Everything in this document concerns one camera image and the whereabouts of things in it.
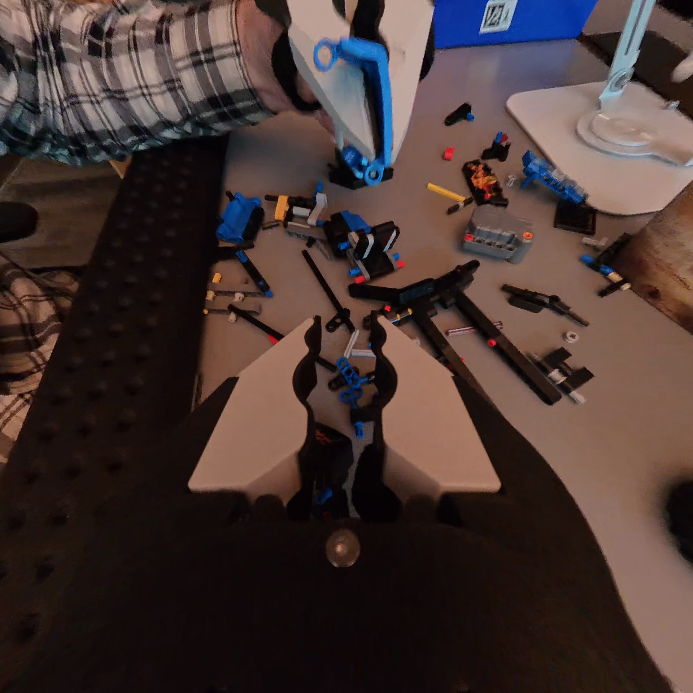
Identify black grille toy panel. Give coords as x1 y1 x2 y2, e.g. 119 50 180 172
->
553 200 600 236

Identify black beam blue pins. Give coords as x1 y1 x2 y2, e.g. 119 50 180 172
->
233 247 275 300

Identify small blue toy connector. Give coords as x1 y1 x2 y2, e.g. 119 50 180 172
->
328 349 376 410

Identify blue plastic bin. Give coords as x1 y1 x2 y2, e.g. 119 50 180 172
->
431 0 600 51

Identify black perforated board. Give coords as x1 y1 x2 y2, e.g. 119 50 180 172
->
0 136 234 607

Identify blue toy scoop piece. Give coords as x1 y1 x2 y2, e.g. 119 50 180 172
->
215 193 266 248

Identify blue toy frame piece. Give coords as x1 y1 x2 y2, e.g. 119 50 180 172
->
312 37 398 189

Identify monster truck toy set box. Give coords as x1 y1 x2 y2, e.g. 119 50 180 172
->
615 182 693 334

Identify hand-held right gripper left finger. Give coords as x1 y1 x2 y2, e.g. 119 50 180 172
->
189 315 324 504

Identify black blue toy assembly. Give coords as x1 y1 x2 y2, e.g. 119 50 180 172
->
325 208 405 286

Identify black toy chassis assembly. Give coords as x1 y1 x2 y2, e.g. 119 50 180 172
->
347 258 566 408

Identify black toy rod piece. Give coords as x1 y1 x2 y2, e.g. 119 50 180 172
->
502 283 592 329

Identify black wheel blue rim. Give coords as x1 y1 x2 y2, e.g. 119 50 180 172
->
659 477 693 566

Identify yellow toy axle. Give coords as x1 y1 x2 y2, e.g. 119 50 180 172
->
425 181 474 206

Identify grey toy pull-back motor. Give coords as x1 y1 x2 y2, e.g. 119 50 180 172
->
463 203 537 266

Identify yellow black toy assembly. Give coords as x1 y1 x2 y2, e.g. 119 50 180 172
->
266 187 331 235

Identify black toy piece red pin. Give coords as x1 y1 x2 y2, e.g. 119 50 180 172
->
481 131 513 162

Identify long black toy axle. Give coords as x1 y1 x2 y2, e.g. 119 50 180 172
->
226 301 287 344

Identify white desk stand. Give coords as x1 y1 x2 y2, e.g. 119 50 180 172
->
505 0 693 217

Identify grey axle tan connectors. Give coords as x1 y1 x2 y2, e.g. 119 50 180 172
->
203 284 267 318

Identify person's left hand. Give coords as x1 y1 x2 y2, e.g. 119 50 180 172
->
243 0 290 105

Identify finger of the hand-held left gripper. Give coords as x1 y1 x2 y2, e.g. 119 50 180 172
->
377 0 436 176
286 0 376 165

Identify short black toy axle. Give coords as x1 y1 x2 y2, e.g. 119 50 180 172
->
300 248 354 333

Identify grey desk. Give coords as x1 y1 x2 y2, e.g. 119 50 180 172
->
195 33 693 693

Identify black white toy pin cluster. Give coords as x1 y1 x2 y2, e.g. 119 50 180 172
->
529 347 596 407

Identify black blue toy pin piece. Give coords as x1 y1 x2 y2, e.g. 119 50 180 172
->
577 232 635 300

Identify person's plaid clothed body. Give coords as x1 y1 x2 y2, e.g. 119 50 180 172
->
0 252 79 439

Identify small blue toy assembly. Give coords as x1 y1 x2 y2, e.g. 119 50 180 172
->
518 149 592 206

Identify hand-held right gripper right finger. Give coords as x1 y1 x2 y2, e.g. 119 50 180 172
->
372 318 502 501

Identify black panel flame sticker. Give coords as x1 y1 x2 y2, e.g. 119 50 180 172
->
462 158 510 209

